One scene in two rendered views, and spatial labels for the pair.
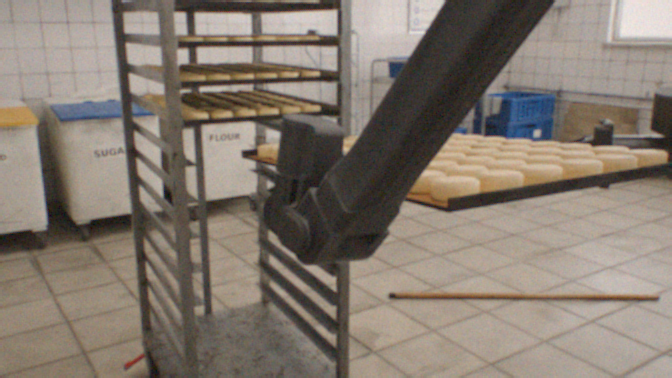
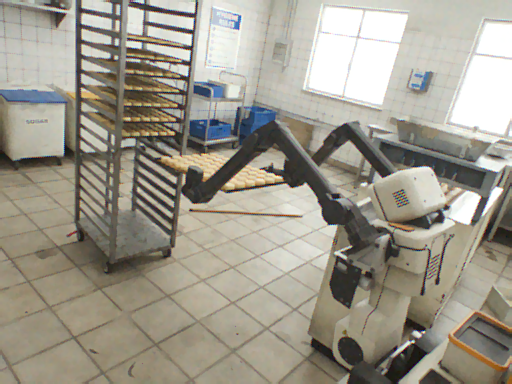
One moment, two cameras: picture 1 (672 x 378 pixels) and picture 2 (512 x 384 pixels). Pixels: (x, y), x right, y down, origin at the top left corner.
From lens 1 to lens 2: 1.01 m
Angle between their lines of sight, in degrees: 18
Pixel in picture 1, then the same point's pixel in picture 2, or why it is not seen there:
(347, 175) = (206, 185)
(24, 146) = not seen: outside the picture
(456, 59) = (232, 169)
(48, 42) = not seen: outside the picture
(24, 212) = not seen: outside the picture
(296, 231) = (192, 196)
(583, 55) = (292, 93)
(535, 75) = (268, 98)
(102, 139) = (31, 114)
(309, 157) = (195, 178)
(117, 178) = (38, 136)
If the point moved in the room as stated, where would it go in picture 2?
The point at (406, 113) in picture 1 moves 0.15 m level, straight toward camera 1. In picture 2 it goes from (221, 176) to (223, 191)
